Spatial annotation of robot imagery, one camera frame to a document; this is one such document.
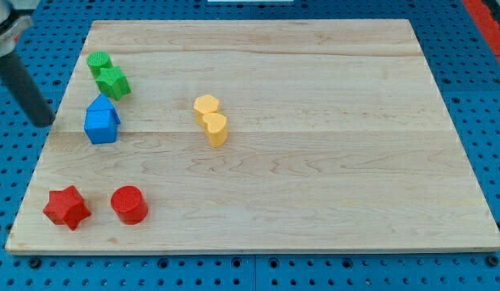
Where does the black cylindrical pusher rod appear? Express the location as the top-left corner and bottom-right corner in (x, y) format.
(0, 51), (56, 128)

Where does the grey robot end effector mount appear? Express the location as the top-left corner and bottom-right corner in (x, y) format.
(0, 0), (34, 58)

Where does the green star block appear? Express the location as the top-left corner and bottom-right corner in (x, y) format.
(95, 66), (131, 101)

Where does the red star block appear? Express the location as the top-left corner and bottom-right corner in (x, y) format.
(43, 185), (91, 231)

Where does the green cylinder block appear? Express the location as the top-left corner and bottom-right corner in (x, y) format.
(86, 51), (112, 78)

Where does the blue triangle block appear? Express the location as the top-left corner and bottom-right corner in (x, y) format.
(86, 93), (121, 124)

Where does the blue cube block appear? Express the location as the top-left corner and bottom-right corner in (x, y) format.
(84, 110), (118, 145)

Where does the red cylinder block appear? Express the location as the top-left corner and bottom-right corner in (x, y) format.
(111, 185), (149, 225)

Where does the yellow hexagon block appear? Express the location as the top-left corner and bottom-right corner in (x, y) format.
(193, 95), (220, 128)

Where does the yellow heart block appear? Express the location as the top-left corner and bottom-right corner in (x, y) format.
(203, 113), (228, 148)

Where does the wooden board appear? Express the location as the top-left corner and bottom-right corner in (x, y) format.
(6, 19), (500, 255)

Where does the red floor mat strip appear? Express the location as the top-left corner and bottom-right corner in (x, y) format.
(462, 0), (500, 64)

